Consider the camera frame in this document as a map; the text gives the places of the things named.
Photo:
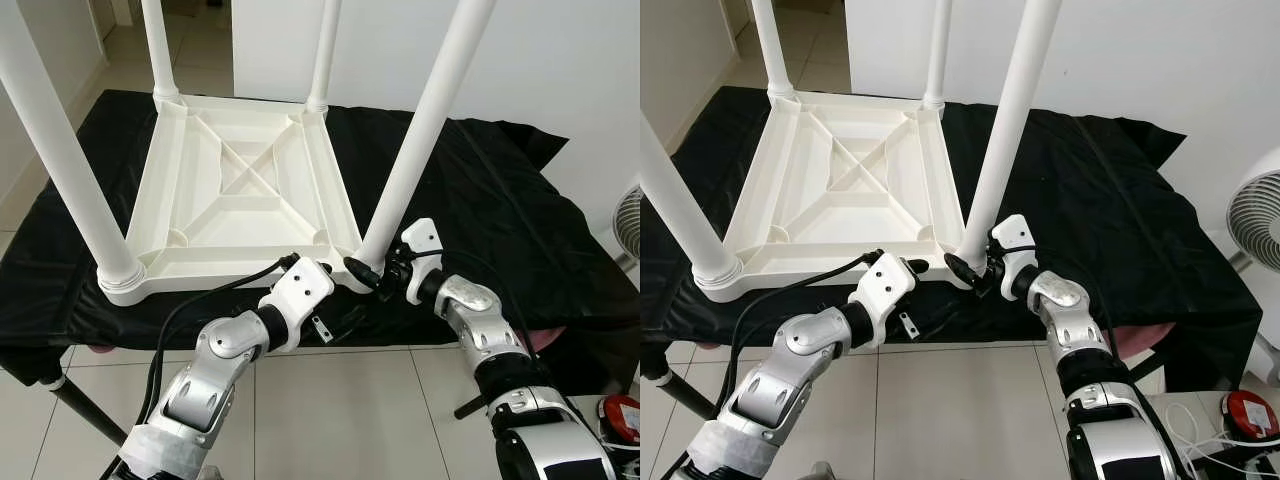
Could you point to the black floor box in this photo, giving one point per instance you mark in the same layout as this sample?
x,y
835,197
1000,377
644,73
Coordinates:
x,y
1240,465

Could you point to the beige door frame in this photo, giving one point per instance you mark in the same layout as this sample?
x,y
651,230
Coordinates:
x,y
110,12

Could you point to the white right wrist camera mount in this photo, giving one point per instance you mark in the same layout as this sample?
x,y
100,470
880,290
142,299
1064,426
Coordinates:
x,y
1013,252
422,255

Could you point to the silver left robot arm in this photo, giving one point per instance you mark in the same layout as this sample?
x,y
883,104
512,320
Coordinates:
x,y
200,390
770,380

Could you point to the pink cloth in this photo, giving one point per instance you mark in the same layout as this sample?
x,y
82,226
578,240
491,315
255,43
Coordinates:
x,y
545,338
1140,340

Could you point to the red round floor device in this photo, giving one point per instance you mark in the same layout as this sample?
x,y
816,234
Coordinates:
x,y
1252,413
622,418

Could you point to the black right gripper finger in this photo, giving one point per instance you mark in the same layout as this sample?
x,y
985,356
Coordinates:
x,y
962,270
363,272

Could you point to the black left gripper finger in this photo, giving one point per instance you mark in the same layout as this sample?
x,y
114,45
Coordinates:
x,y
327,266
932,317
349,321
916,265

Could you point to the white plastic children table top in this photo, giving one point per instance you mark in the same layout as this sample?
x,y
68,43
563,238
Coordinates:
x,y
840,200
240,200

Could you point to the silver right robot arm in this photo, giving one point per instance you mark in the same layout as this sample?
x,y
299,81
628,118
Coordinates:
x,y
490,340
1075,340

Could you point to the black table cloth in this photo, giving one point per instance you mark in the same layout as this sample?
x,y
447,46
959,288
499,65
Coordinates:
x,y
1130,220
520,220

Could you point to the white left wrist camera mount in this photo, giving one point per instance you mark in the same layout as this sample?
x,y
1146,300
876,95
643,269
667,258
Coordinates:
x,y
885,288
298,292

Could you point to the white standing fan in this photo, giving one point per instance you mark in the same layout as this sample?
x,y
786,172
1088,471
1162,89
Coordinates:
x,y
630,222
1258,210

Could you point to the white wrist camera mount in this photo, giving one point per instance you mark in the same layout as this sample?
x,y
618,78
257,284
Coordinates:
x,y
422,255
1013,252
885,288
298,292

